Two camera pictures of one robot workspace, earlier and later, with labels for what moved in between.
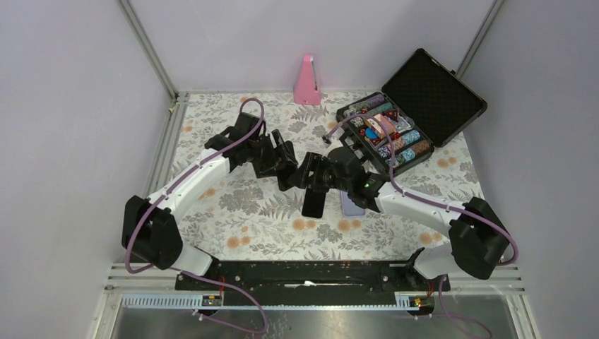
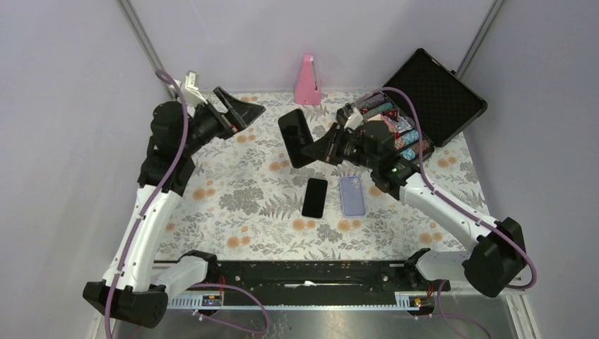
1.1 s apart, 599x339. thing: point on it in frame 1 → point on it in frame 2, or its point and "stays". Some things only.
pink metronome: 306,90 stays
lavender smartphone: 350,209 stays
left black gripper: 275,159 → 241,115
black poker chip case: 421,107 stays
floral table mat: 241,218 stays
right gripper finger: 300,176 → 322,148
